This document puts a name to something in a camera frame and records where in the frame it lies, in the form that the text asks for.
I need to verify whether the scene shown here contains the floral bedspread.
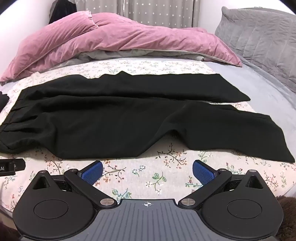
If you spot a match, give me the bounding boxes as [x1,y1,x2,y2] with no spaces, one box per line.
[0,58,294,209]

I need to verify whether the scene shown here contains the grey bed sheet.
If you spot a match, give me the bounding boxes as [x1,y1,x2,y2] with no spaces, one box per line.
[0,54,296,204]

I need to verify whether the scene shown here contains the black pants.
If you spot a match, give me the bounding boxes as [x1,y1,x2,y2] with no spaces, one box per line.
[0,71,296,163]

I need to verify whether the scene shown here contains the folded black cloth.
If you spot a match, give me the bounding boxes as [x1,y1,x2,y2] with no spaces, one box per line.
[0,91,10,109]

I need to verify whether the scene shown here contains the dark hanging garment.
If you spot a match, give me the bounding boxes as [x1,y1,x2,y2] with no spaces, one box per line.
[48,0,78,25]

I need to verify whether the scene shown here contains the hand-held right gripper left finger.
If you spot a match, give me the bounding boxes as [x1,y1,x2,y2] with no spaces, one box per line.
[30,161,118,208]

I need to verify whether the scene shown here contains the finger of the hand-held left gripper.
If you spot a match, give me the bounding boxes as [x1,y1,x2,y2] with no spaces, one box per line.
[0,159,25,172]

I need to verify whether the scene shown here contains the grey quilted pillow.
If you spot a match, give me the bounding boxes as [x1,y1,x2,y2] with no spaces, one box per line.
[215,6,296,93]

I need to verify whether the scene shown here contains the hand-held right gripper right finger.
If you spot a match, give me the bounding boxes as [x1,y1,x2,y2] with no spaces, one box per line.
[178,159,267,208]

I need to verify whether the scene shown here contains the pink pillow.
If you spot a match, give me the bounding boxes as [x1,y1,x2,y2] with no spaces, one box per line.
[0,10,99,87]

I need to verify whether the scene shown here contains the dark brown fuzzy garment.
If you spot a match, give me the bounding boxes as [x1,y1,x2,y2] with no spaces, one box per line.
[276,194,296,241]

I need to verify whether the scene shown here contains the pink duvet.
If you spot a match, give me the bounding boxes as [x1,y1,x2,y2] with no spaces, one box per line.
[25,13,243,71]

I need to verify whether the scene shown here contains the grey star-patterned curtain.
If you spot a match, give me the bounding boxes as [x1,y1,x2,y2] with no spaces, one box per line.
[74,0,201,29]

